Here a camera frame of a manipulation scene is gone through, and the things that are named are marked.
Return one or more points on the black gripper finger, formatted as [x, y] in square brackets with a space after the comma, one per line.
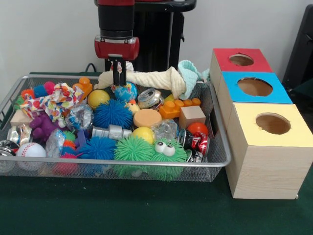
[115, 71]
[122, 72]

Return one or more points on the crushed red soda can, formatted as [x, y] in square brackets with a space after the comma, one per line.
[195, 143]

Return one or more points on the green spiky ball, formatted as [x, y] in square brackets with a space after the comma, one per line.
[133, 148]

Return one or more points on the mint green muslin cloth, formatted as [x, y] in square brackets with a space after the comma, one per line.
[190, 78]

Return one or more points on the small yellow duck toy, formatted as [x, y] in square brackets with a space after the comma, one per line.
[132, 106]

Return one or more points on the silver drink can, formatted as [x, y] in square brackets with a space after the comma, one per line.
[149, 98]

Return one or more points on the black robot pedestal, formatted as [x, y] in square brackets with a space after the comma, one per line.
[159, 39]

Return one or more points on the blue globe ball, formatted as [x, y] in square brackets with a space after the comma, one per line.
[127, 92]

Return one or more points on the orange toy building blocks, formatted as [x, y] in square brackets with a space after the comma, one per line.
[178, 106]

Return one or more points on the wooden box with three holes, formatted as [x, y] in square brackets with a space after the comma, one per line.
[269, 161]

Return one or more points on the round orange disc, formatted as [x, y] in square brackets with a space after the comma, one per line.
[147, 117]

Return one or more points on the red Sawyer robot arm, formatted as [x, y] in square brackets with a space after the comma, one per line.
[116, 17]

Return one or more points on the large yellow ball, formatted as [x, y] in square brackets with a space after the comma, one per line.
[98, 98]

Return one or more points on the small wooden cube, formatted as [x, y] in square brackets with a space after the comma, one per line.
[191, 116]

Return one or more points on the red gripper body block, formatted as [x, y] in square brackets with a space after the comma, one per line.
[116, 48]

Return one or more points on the green furry googly-eyed toy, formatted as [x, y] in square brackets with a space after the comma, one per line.
[168, 161]

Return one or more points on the black upright panel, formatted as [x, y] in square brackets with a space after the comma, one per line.
[301, 44]

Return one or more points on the dark green table cloth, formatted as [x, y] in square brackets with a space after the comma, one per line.
[122, 210]

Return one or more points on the cream yellow muslin cloth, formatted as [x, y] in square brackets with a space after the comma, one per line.
[156, 81]

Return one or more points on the shallow clear mesh bin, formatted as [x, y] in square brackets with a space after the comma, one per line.
[220, 152]

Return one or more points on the blue spiky ball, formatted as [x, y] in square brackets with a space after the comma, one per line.
[99, 147]
[112, 113]

